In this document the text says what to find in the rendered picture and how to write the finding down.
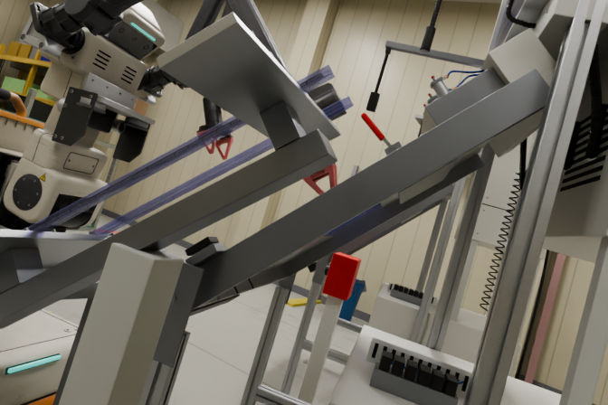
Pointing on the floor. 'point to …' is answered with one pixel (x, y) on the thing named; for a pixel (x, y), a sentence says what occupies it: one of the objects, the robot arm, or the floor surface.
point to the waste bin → (352, 300)
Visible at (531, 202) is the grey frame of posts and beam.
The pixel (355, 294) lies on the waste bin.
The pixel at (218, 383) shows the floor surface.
